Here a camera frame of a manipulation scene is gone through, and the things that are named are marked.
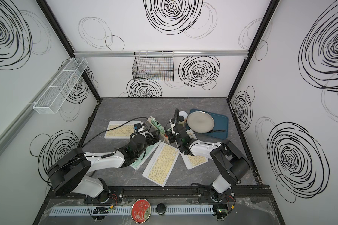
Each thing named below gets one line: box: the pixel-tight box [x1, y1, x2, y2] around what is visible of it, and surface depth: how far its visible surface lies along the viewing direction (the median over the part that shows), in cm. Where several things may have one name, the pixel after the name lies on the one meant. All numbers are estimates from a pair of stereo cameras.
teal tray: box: [185, 108, 229, 140], surface depth 104 cm
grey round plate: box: [186, 110, 215, 134], surface depth 104 cm
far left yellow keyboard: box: [104, 120, 143, 139], surface depth 102 cm
